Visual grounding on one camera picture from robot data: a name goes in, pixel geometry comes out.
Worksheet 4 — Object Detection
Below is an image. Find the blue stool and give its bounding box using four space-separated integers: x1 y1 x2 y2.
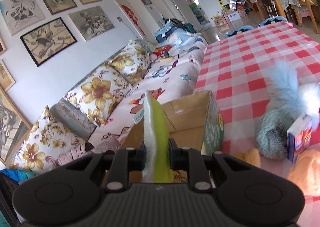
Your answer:
225 25 254 38
258 16 288 27

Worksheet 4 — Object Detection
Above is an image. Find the black framed bird picture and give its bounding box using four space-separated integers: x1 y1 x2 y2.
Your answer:
20 17 77 67

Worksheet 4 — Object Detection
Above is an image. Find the blue stool left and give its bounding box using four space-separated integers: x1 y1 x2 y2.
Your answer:
225 25 254 38

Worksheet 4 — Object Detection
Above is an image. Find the grey sketch portrait picture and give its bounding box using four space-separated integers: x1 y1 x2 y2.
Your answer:
68 6 114 41

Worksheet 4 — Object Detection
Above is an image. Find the pile of blue bedding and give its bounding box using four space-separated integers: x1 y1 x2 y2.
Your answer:
154 18 202 48

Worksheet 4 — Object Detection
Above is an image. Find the red white checkered tablecloth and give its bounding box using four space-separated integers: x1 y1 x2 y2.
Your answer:
195 22 319 154

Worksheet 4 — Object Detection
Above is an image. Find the sofa with cartoon cover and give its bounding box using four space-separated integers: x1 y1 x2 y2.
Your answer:
4 45 204 181

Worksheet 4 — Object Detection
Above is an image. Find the cardboard box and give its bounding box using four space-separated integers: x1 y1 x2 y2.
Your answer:
101 90 225 184

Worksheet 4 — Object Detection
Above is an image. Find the small blue white box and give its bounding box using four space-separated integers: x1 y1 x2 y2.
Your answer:
287 114 312 164

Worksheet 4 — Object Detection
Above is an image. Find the floral cushion far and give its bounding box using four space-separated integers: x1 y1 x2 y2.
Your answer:
109 40 152 84

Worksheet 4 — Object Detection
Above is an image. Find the floral cushion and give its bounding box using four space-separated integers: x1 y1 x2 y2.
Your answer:
109 40 152 84
63 62 132 127

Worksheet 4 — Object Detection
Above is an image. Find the blue white fur scarf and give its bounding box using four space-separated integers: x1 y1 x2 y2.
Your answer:
267 59 319 131

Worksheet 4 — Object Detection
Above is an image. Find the blue stool right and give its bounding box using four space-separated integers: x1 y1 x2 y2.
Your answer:
258 16 288 27

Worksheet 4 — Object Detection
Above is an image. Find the grey lace cushion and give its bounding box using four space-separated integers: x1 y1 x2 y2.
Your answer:
49 98 96 139

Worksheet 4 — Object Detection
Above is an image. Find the teal fluffy knit hat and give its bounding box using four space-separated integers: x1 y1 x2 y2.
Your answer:
255 109 294 160

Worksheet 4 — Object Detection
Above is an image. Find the panda drawing picture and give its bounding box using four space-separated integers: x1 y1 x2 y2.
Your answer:
1 0 45 36

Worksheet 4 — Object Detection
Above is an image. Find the orange plush toy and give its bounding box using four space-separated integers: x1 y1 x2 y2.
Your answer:
231 148 261 168

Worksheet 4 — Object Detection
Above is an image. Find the floral cushion middle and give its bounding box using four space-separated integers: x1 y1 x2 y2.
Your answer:
63 62 132 127

